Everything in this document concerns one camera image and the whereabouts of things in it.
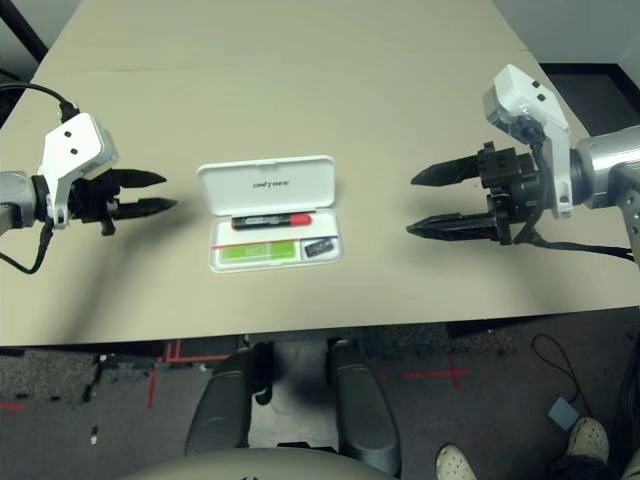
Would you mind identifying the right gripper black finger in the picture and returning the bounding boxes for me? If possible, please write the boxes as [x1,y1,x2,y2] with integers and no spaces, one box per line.
[405,212,501,244]
[410,152,484,189]

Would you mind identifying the beige robot torso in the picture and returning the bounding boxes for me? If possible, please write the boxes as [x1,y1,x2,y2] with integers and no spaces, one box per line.
[122,446,396,480]

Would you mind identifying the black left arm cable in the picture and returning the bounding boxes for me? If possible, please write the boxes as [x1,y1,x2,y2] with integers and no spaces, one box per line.
[0,82,81,275]

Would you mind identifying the dark grey robot left leg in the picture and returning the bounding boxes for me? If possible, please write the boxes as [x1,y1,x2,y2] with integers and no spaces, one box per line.
[183,344,274,457]

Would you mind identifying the thin black floor cable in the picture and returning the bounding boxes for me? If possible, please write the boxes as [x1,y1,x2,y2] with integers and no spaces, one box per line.
[531,333,591,404]

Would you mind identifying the white plastic pencil case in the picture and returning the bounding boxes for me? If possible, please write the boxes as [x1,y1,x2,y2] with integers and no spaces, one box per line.
[195,154,345,275]

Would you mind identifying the black marker with red cap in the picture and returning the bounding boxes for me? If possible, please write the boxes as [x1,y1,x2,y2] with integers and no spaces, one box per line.
[230,212,314,232]

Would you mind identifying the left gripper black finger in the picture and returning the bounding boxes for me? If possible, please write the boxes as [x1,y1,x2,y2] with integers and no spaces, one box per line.
[112,197,180,221]
[112,168,168,190]

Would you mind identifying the dark grey robot leg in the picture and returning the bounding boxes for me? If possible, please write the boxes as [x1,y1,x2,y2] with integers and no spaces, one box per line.
[327,338,402,476]
[183,344,274,457]

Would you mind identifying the blue grey foot pedal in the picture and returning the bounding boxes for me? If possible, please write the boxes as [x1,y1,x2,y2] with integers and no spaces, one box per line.
[547,397,581,429]

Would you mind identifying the dark trouser leg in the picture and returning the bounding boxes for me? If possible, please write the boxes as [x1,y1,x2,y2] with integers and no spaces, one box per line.
[549,447,626,480]

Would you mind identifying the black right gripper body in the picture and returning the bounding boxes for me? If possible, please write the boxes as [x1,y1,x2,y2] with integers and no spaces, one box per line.
[474,141,551,247]

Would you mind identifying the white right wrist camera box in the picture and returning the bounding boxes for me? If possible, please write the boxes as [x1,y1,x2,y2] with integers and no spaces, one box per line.
[482,63,574,221]

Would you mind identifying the dark grey robot right leg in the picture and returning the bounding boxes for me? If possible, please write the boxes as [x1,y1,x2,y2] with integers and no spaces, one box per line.
[327,338,402,476]

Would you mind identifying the white perforated shoe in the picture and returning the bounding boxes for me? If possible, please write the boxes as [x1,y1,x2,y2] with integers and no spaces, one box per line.
[436,443,476,480]
[567,417,611,459]

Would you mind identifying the black furniture frame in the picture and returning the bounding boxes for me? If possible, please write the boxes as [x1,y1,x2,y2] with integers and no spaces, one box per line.
[0,0,49,86]

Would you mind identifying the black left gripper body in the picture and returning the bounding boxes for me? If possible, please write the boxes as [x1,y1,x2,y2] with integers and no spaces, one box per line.
[64,169,124,236]

